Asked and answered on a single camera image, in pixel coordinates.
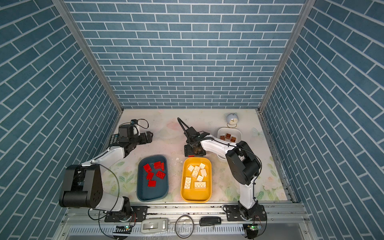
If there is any white lego top small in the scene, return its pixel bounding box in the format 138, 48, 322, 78
188, 165, 195, 172

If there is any long white lego brick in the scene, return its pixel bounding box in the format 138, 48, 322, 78
191, 166, 200, 178

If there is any white lego cube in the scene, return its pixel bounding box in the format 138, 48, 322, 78
200, 169, 207, 177

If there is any red lego brick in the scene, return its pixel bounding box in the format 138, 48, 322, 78
148, 180, 157, 188
143, 164, 152, 173
156, 171, 166, 180

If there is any long white lego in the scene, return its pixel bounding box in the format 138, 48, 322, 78
194, 181, 207, 189

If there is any red lego pair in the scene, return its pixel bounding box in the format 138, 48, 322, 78
146, 172, 155, 181

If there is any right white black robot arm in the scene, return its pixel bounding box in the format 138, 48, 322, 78
177, 118, 262, 220

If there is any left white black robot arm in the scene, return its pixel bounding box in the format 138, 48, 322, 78
59, 119, 153, 216

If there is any black calculator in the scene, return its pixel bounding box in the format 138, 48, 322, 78
109, 134, 119, 147

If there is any yellow plastic tray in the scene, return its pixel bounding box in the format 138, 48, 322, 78
181, 157, 213, 204

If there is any white plastic tray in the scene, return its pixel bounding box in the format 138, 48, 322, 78
217, 128, 242, 145

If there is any dark teal plastic tray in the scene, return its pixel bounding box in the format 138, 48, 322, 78
137, 155, 169, 202

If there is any small grey globe ball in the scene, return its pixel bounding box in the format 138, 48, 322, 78
226, 113, 239, 126

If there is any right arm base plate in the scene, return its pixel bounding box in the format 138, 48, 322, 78
223, 203, 267, 222

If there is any black remote on rail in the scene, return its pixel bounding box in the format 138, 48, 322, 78
199, 216, 222, 227

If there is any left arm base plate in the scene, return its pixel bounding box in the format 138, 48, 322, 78
105, 206, 149, 223

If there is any black cable loop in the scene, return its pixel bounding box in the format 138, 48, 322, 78
174, 214, 195, 239

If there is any grey box on rail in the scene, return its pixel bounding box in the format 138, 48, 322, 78
141, 218, 169, 234

